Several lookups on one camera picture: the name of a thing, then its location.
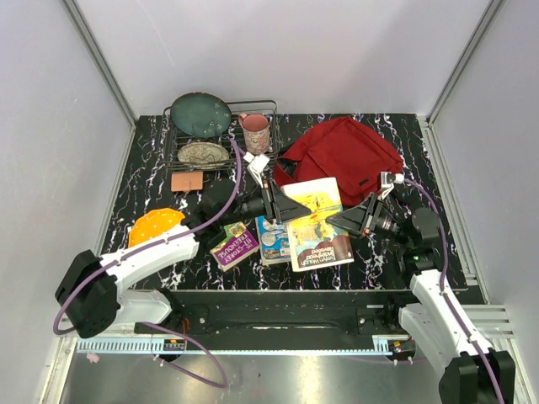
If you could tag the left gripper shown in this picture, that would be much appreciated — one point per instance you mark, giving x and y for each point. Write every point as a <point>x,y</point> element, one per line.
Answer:
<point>278,206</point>

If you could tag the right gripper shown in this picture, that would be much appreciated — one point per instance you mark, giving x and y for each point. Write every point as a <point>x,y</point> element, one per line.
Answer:
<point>360,220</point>

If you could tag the blue cartoon book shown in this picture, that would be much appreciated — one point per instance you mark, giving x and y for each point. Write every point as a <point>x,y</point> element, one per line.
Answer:
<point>274,242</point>

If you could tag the yellow illustrated book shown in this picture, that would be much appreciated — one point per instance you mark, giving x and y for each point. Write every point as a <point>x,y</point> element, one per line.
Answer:
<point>314,242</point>

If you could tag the purple treehouse book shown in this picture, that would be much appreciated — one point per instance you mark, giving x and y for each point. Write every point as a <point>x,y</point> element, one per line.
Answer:
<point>238,244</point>

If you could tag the red student backpack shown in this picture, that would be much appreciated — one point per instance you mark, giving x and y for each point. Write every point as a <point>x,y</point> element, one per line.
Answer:
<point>342,148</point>

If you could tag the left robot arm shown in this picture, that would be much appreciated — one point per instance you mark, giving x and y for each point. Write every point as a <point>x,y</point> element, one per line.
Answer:
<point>95,292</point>

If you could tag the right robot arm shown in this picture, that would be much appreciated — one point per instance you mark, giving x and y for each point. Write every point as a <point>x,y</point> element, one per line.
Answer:
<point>469,368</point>

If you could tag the pink patterned mug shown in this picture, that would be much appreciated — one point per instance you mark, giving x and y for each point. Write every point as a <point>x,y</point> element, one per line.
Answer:
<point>256,132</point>

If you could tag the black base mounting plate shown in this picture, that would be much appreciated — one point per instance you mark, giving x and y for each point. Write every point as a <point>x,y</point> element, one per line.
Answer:
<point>348,311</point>

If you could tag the beige patterned plate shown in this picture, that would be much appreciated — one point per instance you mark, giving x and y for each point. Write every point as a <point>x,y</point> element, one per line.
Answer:
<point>200,154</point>

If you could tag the pink leather wallet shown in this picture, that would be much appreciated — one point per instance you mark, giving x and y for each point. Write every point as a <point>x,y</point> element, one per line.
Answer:
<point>187,181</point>

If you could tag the teal round plate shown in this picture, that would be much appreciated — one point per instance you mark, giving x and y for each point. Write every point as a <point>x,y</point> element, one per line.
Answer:
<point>201,115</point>

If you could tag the orange yellow plate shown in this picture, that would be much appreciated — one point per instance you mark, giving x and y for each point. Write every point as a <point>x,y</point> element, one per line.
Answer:
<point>153,224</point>

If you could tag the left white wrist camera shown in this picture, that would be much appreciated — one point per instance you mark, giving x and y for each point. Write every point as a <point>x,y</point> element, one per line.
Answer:
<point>256,166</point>

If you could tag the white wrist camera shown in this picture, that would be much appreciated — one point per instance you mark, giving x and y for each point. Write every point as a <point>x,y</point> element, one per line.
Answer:
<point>256,166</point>
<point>387,182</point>

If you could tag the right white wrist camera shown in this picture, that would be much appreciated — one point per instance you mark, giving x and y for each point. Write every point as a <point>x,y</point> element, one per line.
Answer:
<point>387,182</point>

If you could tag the dark wire dish rack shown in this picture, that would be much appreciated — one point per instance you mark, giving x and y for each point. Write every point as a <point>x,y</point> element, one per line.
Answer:
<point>176,139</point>

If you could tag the aluminium frame rail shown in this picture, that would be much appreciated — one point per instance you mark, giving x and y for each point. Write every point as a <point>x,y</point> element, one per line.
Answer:
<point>140,339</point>

